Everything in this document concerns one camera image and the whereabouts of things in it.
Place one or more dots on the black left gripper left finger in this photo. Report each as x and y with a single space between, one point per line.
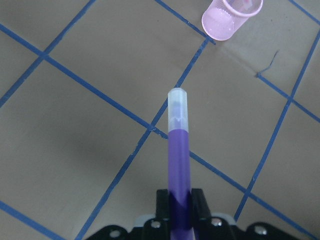
162 213

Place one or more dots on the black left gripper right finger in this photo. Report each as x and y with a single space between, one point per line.
200 214

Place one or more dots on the purple pen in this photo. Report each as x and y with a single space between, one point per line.
179 180

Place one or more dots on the pink mesh cup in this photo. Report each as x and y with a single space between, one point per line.
224 17

